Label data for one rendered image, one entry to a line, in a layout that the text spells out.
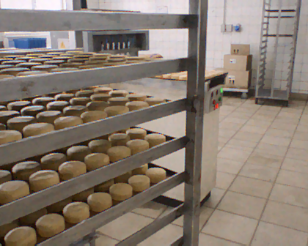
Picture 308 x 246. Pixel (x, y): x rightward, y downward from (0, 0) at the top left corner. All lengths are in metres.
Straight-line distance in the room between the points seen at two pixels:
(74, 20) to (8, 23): 0.10
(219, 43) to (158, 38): 1.25
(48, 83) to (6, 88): 0.06
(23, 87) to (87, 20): 0.15
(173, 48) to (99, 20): 6.06
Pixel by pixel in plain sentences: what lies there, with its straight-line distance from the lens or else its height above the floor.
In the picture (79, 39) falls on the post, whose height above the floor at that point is 1.18.
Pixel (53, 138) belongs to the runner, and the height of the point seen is 1.05.
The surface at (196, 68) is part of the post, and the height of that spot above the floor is 1.13.
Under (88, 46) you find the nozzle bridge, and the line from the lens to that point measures 2.17.
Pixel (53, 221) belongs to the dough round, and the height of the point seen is 0.88.
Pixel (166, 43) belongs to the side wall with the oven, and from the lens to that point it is 6.67.
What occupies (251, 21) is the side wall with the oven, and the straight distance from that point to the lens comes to 6.13.
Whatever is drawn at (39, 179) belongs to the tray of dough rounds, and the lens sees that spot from 0.61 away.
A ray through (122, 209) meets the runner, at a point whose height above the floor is 0.87.
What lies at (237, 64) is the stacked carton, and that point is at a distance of 5.80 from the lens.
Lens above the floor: 1.23
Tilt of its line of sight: 16 degrees down
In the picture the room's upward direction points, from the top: straight up
